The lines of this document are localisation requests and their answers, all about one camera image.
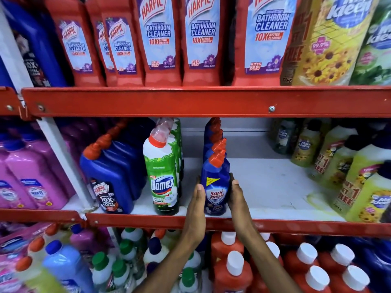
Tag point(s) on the row of red cleaner bottles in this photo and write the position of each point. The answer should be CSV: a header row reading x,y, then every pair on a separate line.
x,y
158,39

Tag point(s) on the green white toilet cleaner bottle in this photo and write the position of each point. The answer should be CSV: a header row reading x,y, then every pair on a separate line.
x,y
161,176
177,140

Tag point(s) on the person's left thumb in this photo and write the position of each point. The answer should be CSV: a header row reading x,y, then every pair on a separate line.
x,y
200,198

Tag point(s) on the long red shelf rail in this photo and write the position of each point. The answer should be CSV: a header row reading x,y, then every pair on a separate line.
x,y
198,102
275,225

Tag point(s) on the large blue cleaner bottle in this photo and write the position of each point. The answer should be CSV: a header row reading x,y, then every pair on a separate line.
x,y
33,42

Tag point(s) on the large yellow sunflower cleaner bottle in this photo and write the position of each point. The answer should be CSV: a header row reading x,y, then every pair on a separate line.
x,y
330,45

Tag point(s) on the large green cleaner bottle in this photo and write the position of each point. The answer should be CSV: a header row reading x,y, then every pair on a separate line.
x,y
374,51

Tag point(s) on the light blue cleaner bottle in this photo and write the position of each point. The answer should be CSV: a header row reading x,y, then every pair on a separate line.
x,y
67,265

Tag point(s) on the purple blue-capped bottle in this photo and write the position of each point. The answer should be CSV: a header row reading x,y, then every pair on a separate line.
x,y
83,239

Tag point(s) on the person's right thumb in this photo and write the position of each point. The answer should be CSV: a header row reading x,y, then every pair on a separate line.
x,y
235,193

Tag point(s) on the group of dark blue bottles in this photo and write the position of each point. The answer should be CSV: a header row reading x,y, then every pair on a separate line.
x,y
377,259

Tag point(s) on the person's right hand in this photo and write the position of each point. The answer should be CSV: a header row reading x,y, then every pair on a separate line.
x,y
239,210

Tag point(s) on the yellow orange-capped bottle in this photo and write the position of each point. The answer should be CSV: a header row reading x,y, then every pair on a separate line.
x,y
36,277

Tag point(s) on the group of yellow-green cleaner bottles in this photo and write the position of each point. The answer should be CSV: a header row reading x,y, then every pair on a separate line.
x,y
351,170

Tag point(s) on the person's left hand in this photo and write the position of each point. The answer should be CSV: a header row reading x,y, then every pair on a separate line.
x,y
194,219

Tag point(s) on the pink refill packets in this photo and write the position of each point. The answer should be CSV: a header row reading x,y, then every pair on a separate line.
x,y
15,247

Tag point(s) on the short red shelf rail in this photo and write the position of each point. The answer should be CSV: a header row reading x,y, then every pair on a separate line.
x,y
9,102
36,216

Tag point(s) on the group of pink cleaner bottles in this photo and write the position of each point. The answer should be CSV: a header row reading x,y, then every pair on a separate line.
x,y
33,176

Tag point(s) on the white shelf upright post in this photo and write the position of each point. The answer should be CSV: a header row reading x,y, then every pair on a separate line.
x,y
61,155

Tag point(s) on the group of red white-capped bottles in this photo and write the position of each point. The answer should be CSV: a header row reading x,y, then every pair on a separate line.
x,y
293,265

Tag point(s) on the person's right forearm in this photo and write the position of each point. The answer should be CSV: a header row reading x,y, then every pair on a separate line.
x,y
268,265

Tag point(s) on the row of dark blue jugs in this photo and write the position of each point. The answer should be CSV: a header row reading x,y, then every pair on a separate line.
x,y
113,176

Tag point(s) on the white dark-blue-capped bottle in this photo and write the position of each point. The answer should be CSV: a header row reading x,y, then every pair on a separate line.
x,y
155,251

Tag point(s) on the blue toilet cleaner bottle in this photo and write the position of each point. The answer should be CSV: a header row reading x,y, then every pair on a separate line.
x,y
215,192
215,135
219,146
213,123

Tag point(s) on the group of white green-capped bottles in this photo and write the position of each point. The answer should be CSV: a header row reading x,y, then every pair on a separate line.
x,y
122,265

